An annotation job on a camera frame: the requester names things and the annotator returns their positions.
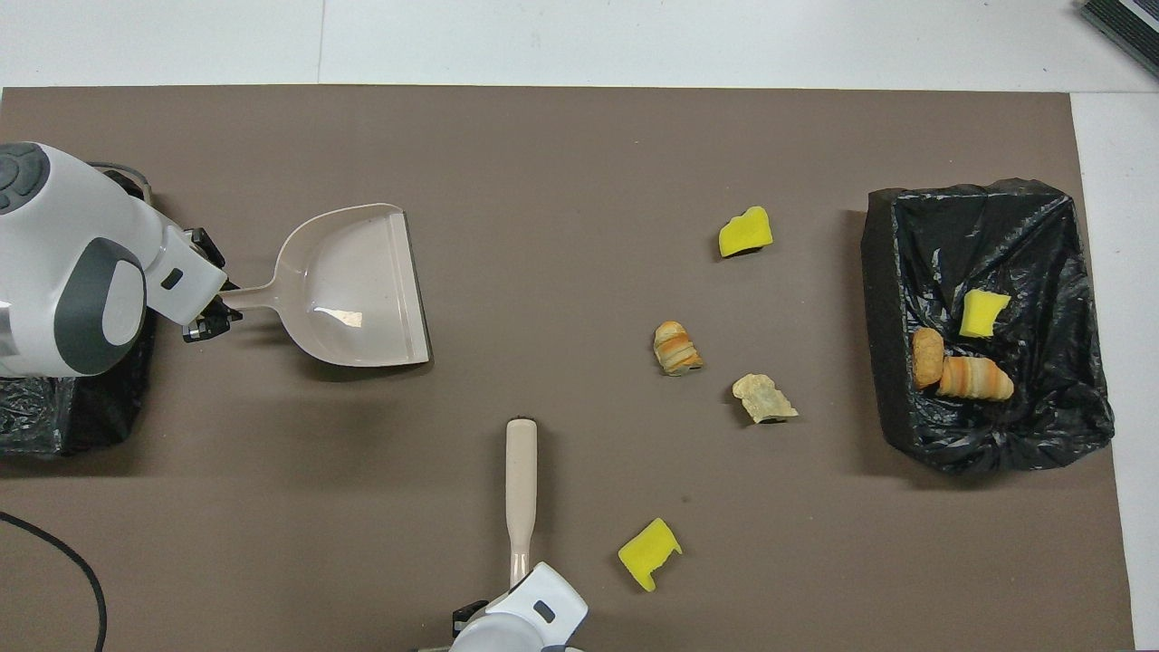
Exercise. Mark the wedge yellow sponge piece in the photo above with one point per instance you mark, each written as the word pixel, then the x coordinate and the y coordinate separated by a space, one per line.
pixel 982 312

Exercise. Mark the brown table mat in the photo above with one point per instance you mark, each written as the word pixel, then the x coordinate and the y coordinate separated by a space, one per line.
pixel 579 145

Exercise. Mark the pale cracker piece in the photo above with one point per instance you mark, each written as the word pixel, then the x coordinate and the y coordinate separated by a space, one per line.
pixel 763 398

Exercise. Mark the bin lined with black bag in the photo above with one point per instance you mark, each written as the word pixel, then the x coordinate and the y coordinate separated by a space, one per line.
pixel 90 417
pixel 1041 244

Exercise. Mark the notched yellow sponge piece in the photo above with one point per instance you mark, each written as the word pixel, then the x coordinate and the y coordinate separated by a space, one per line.
pixel 647 552

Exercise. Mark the beige hand brush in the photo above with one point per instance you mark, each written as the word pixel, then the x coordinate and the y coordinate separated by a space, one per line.
pixel 521 480

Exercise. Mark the jagged yellow sponge piece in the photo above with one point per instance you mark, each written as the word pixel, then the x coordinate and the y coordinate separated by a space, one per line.
pixel 745 233

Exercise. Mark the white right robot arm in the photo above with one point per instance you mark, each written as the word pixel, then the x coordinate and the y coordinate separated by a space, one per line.
pixel 521 616

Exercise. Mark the beige plastic dustpan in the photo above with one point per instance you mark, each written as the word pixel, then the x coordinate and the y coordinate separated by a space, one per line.
pixel 353 290

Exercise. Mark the small striped croissant piece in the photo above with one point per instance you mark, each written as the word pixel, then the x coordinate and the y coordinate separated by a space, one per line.
pixel 676 349

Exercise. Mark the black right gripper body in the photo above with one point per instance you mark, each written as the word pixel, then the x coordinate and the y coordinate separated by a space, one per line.
pixel 469 618

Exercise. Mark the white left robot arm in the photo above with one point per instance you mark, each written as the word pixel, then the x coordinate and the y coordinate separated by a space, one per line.
pixel 72 254

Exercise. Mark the large striped croissant piece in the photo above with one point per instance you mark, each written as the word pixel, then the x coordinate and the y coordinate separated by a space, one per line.
pixel 973 378

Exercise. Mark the brown bread roll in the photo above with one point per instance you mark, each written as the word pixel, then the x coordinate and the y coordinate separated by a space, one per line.
pixel 927 358

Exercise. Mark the black ribbed object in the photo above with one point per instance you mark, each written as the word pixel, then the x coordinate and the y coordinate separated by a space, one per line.
pixel 1123 27

